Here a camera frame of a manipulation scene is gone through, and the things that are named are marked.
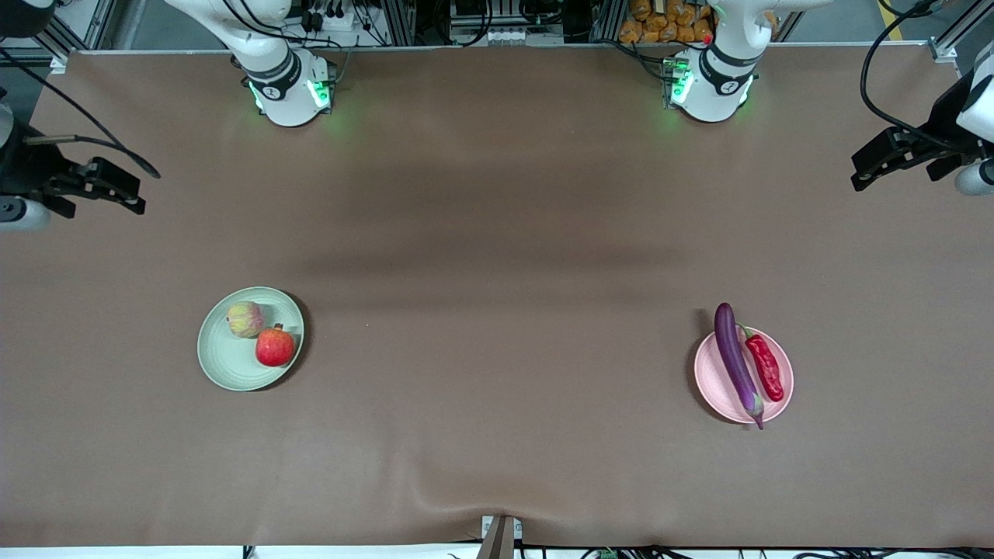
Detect yellow pink peach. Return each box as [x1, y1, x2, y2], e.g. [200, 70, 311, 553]
[226, 301, 266, 339]

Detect pale green round plate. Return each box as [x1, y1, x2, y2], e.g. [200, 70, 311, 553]
[196, 286, 305, 392]

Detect brown table mat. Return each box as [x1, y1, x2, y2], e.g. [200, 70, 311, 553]
[0, 43, 994, 548]

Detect grey table edge bracket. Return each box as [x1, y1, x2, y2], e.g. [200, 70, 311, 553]
[476, 515, 523, 559]

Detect red pomegranate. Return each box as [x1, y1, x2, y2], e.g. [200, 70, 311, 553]
[255, 323, 297, 368]

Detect orange snack bags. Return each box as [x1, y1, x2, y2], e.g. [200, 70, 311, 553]
[619, 0, 715, 45]

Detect pink round plate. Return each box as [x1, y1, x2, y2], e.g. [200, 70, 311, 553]
[693, 326, 796, 425]

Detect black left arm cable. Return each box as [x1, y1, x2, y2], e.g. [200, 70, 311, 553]
[860, 0, 961, 150]

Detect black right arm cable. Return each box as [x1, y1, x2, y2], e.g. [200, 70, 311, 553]
[0, 48, 162, 181]

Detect red chili pepper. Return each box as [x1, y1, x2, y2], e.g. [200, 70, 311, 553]
[738, 325, 785, 403]

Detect white power strip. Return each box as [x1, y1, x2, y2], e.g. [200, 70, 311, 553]
[299, 0, 360, 33]

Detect purple eggplant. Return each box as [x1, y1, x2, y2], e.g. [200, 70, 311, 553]
[714, 302, 766, 430]

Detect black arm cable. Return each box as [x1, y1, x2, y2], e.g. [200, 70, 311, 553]
[860, 0, 961, 150]
[0, 48, 162, 181]

